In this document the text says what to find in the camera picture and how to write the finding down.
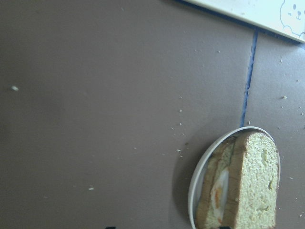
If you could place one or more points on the white round plate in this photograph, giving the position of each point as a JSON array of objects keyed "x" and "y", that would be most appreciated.
[{"x": 197, "y": 178}]

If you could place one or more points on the white bear serving tray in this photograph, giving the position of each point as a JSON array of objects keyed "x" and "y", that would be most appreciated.
[{"x": 284, "y": 17}]

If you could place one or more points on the fried egg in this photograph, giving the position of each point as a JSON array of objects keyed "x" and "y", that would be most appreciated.
[{"x": 219, "y": 194}]

